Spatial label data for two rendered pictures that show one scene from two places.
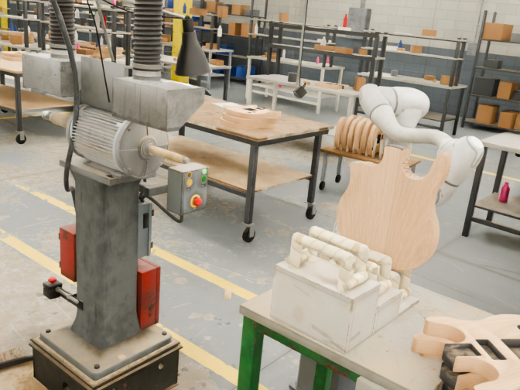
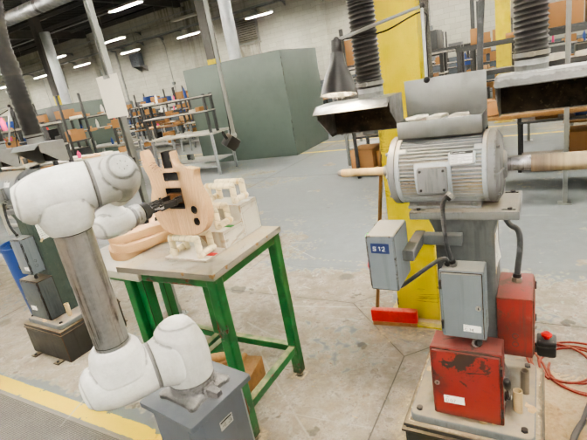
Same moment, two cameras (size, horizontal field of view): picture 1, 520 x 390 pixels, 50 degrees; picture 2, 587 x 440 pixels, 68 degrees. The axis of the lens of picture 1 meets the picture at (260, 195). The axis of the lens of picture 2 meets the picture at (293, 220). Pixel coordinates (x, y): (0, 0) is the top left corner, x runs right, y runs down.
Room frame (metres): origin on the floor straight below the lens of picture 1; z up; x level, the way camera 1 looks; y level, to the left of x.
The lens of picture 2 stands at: (3.71, -0.13, 1.65)
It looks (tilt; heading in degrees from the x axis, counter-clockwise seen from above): 18 degrees down; 174
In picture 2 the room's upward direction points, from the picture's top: 10 degrees counter-clockwise
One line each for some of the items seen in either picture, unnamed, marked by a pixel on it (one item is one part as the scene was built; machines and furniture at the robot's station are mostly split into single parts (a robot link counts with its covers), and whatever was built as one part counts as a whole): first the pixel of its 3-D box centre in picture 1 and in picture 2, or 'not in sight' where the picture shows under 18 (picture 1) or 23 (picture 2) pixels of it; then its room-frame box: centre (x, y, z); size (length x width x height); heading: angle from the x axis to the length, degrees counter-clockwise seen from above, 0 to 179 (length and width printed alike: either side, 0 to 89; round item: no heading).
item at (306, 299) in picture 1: (323, 299); (230, 216); (1.46, -0.21, 1.02); 0.27 x 0.15 x 0.17; 51
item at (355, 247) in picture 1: (337, 240); (218, 186); (1.48, -0.24, 1.20); 0.20 x 0.03 x 0.03; 50
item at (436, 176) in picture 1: (435, 167); (149, 161); (1.61, -0.51, 1.40); 0.07 x 0.04 x 0.10; 51
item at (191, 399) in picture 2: not in sight; (196, 382); (2.41, -0.41, 0.73); 0.22 x 0.18 x 0.06; 45
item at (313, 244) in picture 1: (321, 247); (228, 181); (1.42, -0.18, 1.20); 0.20 x 0.03 x 0.03; 50
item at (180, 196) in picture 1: (172, 191); (410, 259); (2.39, 0.39, 0.99); 0.24 x 0.21 x 0.26; 52
